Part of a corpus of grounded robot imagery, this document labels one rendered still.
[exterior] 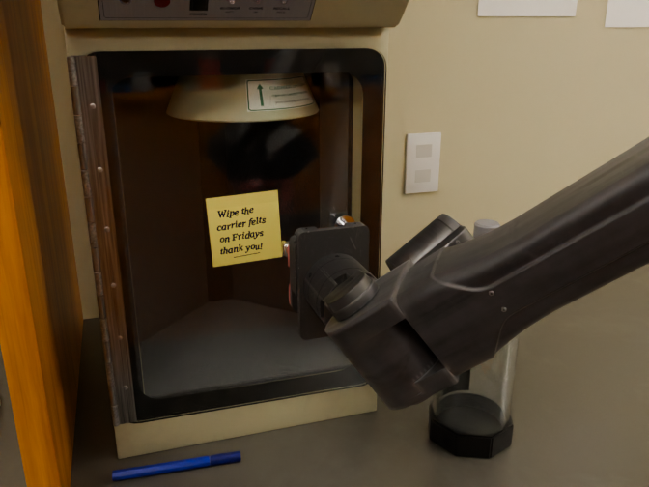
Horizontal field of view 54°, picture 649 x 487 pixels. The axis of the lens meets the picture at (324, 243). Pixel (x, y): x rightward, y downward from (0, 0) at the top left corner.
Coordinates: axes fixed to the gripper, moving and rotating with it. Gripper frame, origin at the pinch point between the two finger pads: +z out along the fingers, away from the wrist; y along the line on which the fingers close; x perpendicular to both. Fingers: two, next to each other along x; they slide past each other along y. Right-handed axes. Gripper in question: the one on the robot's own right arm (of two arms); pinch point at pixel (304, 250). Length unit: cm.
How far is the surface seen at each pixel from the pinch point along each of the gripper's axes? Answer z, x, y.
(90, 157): 6.0, 19.4, 9.8
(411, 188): 49, -36, -8
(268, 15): 3.1, 2.2, 22.4
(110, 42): 7.0, 16.4, 20.2
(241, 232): 5.7, 5.2, 0.8
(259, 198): 5.6, 3.2, 4.3
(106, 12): 3.0, 16.5, 22.8
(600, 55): 49, -76, 15
